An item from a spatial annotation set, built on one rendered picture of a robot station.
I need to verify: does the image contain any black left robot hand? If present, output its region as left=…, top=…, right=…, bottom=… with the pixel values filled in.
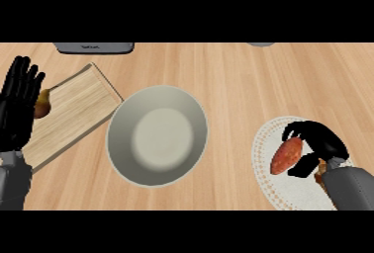
left=0, top=55, right=48, bottom=153

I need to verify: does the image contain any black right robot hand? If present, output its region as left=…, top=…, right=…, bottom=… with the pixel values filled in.
left=281, top=120, right=351, bottom=179

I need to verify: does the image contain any brown-orange item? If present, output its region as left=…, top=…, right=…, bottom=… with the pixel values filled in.
left=312, top=159, right=329, bottom=193

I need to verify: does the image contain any white round placemat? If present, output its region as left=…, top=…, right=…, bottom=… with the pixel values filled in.
left=250, top=115, right=357, bottom=211

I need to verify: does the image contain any pale wooden cutting board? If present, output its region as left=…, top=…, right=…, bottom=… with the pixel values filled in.
left=21, top=61, right=126, bottom=173

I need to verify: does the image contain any orange sweet potato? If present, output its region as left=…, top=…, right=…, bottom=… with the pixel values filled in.
left=269, top=136, right=305, bottom=176

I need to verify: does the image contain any grey-white bowl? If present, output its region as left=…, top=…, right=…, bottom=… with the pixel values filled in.
left=105, top=85, right=210, bottom=189

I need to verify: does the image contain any brown-yellow pear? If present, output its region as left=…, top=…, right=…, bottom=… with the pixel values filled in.
left=33, top=88, right=54, bottom=120

